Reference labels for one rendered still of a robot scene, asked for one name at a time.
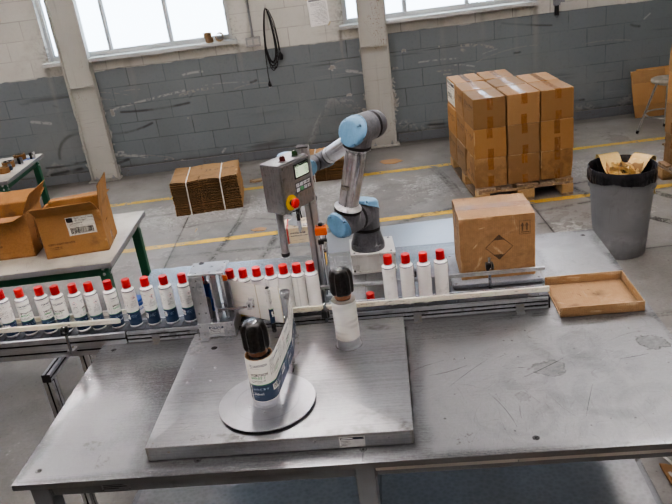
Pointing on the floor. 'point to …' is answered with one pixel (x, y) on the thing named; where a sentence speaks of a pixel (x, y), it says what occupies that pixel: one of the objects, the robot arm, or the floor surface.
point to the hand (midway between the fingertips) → (301, 226)
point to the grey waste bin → (621, 217)
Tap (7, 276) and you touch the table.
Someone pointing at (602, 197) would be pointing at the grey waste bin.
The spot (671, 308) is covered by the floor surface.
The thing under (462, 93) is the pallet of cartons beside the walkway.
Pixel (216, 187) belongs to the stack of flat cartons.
